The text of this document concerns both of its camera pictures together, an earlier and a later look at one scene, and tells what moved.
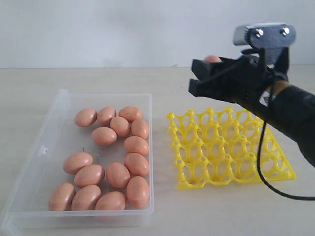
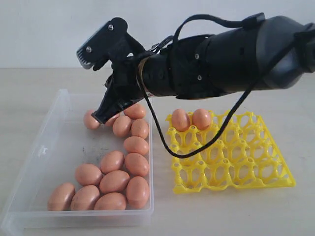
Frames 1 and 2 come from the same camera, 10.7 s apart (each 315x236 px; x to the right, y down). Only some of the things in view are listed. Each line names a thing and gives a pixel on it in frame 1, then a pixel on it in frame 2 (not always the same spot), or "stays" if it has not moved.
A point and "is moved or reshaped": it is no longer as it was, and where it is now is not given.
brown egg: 140,128 stays
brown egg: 85,198 stays
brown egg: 138,192 stays
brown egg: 104,136 to 201,118
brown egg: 111,201 stays
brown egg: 137,164 stays
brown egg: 62,198 stays
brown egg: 85,117 is moved or reshaped
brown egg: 135,144 stays
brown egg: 213,59 is moved or reshaped
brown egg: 74,162 to 111,161
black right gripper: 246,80 to 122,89
